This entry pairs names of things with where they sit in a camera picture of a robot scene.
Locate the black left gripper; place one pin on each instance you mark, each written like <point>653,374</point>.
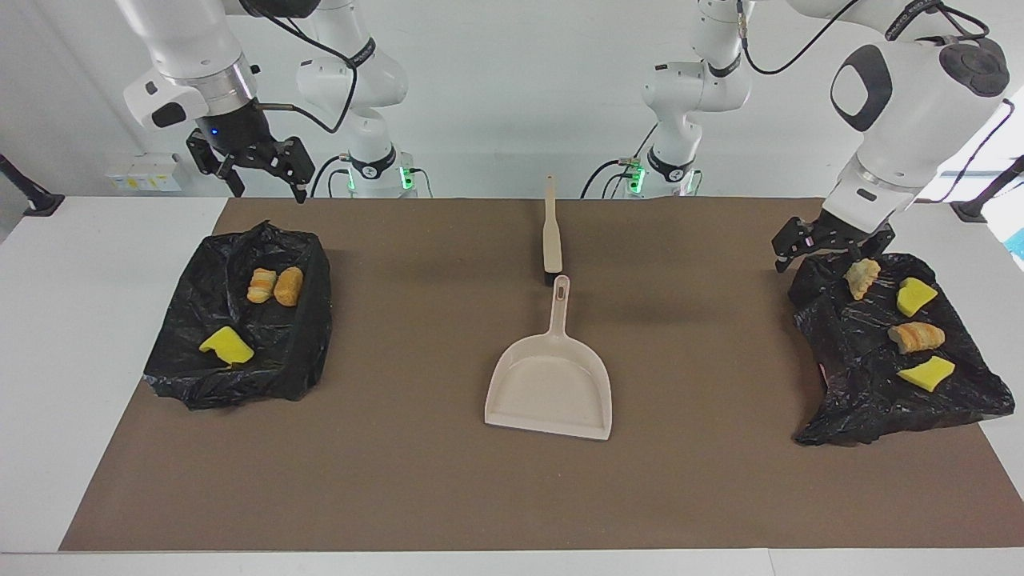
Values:
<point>840,234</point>

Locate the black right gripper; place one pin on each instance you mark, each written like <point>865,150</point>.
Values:
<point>240,136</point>

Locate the pale toy dumpling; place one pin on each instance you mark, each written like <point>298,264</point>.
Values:
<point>862,278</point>

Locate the small striped toy pastry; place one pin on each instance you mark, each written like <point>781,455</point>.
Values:
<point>262,286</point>

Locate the brown toy bread roll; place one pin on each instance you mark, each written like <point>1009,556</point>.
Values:
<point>289,286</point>

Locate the large striped toy croissant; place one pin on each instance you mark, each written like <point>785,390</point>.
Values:
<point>916,336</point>

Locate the green and yellow sponge piece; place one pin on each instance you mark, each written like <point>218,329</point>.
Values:
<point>928,374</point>

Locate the beige plastic dustpan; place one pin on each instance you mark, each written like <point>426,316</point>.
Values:
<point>552,392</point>

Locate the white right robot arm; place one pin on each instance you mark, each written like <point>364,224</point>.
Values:
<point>192,48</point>

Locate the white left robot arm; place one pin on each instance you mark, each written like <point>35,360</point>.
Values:
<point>912,88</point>

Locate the crumpled black trash bag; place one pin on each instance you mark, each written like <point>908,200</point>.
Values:
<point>856,384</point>

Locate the right black bin bag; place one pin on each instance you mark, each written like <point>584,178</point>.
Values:
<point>296,352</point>

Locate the cyan object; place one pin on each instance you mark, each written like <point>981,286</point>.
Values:
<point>1018,244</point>

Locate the brown table mat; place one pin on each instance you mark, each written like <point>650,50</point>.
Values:
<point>512,480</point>

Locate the white wall socket box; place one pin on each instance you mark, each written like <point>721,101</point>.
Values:
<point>148,172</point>

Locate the black camera stand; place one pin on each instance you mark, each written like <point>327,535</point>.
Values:
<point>40,200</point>
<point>972,210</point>

